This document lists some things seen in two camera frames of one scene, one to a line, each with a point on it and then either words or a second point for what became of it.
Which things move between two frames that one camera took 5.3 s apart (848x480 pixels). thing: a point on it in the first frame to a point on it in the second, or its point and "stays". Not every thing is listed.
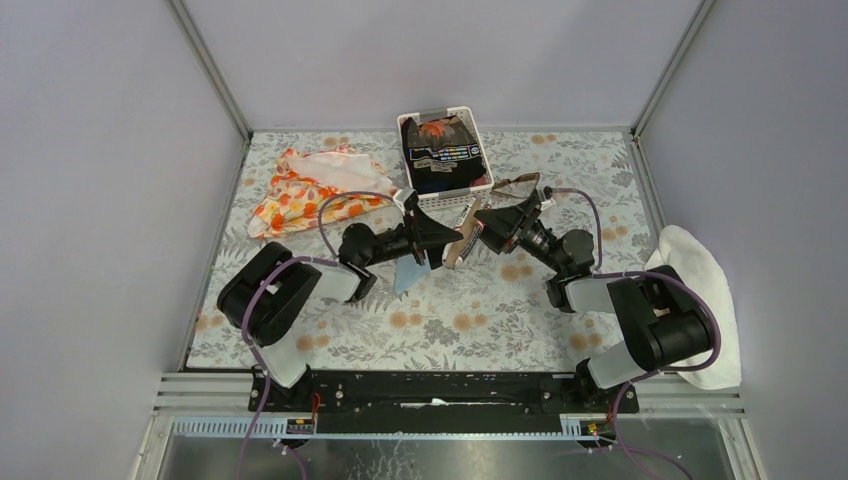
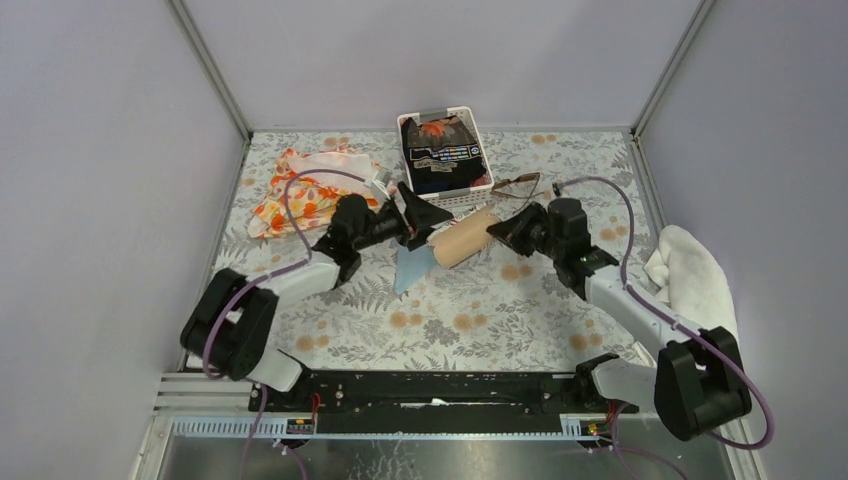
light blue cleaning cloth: (408, 272) stays
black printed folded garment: (442, 155) stays
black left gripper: (420, 230) to (422, 215)
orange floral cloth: (312, 190) stays
